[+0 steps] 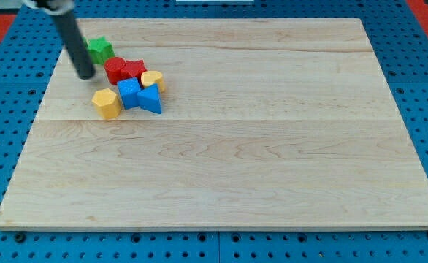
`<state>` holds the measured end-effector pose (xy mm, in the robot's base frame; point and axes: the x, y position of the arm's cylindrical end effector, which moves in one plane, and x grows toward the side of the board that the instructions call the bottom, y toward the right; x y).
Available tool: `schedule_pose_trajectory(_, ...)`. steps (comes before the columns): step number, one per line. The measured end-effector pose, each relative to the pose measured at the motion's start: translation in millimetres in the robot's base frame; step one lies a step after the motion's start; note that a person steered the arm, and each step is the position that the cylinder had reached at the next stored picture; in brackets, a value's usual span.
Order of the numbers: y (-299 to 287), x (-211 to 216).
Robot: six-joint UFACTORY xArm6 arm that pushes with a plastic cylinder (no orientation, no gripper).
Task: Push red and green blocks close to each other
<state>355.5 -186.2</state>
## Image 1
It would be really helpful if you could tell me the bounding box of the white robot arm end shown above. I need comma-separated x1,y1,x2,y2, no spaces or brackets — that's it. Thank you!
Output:
22,0,75,15

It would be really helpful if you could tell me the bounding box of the light wooden board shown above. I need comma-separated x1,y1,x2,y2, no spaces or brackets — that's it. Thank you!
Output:
0,18,428,232

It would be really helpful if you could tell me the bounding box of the blue triangle block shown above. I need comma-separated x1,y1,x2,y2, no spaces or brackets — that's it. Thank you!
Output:
137,84,162,114

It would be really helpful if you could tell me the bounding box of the yellow heart block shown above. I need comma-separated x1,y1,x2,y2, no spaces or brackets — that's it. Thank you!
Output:
140,70,166,93

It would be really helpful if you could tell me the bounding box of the blue cube block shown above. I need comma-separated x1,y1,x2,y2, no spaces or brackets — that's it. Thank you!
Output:
117,77,141,110

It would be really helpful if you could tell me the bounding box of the red star block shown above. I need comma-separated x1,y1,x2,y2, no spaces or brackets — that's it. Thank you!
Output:
121,60,147,83

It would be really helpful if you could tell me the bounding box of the yellow hexagon block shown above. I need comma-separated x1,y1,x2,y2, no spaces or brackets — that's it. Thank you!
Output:
91,88,122,119

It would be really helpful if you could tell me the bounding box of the red cylinder block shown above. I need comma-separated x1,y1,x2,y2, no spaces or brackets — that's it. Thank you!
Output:
104,56,126,85

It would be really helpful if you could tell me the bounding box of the green star block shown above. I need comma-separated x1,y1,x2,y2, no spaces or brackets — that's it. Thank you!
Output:
87,37,115,65

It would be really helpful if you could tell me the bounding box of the green block behind rod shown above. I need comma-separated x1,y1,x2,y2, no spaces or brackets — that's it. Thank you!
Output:
83,37,88,49

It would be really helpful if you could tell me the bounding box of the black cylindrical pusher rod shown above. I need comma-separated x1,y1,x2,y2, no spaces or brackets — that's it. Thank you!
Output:
51,9,96,80

